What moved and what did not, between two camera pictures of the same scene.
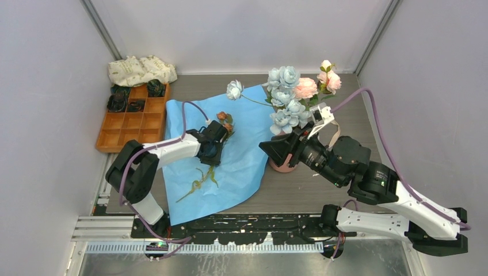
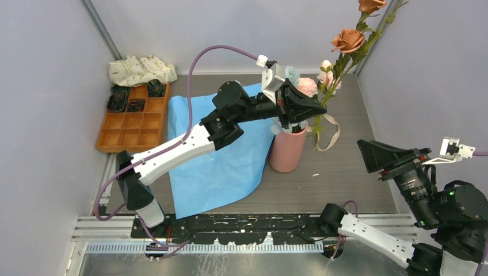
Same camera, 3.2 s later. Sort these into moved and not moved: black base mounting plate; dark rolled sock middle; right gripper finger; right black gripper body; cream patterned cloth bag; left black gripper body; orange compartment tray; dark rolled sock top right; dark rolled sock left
Moved: right black gripper body; left black gripper body; right gripper finger
Not moved: cream patterned cloth bag; dark rolled sock left; black base mounting plate; dark rolled sock top right; dark rolled sock middle; orange compartment tray
